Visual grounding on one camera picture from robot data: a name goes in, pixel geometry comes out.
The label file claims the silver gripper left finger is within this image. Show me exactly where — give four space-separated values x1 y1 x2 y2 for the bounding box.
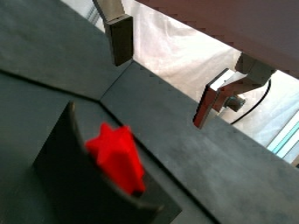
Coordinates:
92 0 133 66

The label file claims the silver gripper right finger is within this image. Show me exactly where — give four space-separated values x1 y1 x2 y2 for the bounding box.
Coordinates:
192 53 276 129

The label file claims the red star-profile peg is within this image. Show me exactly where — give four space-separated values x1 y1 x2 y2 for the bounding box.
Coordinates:
85 122 145 194

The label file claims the black curved fixture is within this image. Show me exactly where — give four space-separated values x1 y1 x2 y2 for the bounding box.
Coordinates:
32 102 182 224

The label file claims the black cable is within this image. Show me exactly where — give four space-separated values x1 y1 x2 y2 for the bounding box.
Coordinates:
228 78 272 126

